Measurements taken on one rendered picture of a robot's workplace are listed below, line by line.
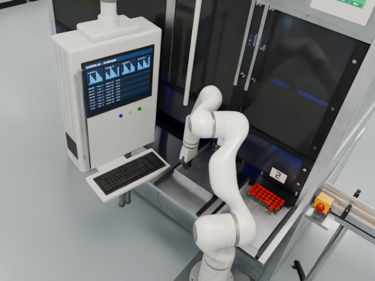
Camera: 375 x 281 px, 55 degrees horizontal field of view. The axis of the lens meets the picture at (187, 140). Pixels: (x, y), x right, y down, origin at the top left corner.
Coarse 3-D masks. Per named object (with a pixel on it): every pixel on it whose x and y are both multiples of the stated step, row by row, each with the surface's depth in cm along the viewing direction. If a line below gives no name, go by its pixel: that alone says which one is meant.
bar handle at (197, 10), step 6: (198, 0) 159; (198, 6) 161; (198, 12) 162; (198, 18) 164; (198, 24) 167; (192, 36) 170; (192, 42) 172; (192, 48) 174; (192, 54) 176; (192, 60) 178; (192, 66) 181; (186, 78) 185; (186, 84) 187; (186, 90) 189; (186, 96) 192; (186, 102) 194
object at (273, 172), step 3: (273, 168) 186; (273, 171) 187; (276, 171) 186; (279, 171) 184; (270, 174) 189; (273, 174) 188; (279, 174) 185; (282, 174) 184; (273, 177) 189; (279, 177) 186; (282, 177) 185; (285, 177) 184; (279, 180) 187; (282, 180) 186
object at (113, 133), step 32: (64, 32) 165; (96, 32) 161; (128, 32) 169; (160, 32) 180; (64, 64) 161; (96, 64) 165; (128, 64) 178; (64, 96) 177; (96, 96) 176; (128, 96) 190; (64, 128) 196; (96, 128) 188; (128, 128) 205; (96, 160) 202
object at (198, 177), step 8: (208, 144) 217; (200, 152) 213; (208, 152) 214; (200, 160) 208; (208, 160) 209; (176, 168) 198; (184, 168) 202; (192, 168) 203; (200, 168) 203; (208, 168) 204; (240, 168) 202; (184, 176) 193; (192, 176) 198; (200, 176) 199; (208, 176) 199; (192, 184) 192; (200, 184) 194; (208, 184) 195; (208, 192) 187
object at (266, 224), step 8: (248, 184) 198; (240, 192) 193; (248, 200) 189; (224, 208) 183; (248, 208) 186; (256, 208) 186; (264, 208) 187; (256, 216) 182; (264, 216) 183; (272, 216) 183; (280, 216) 184; (256, 224) 178; (264, 224) 179; (272, 224) 179; (264, 232) 175; (272, 232) 175; (256, 240) 171; (264, 240) 172; (256, 248) 165
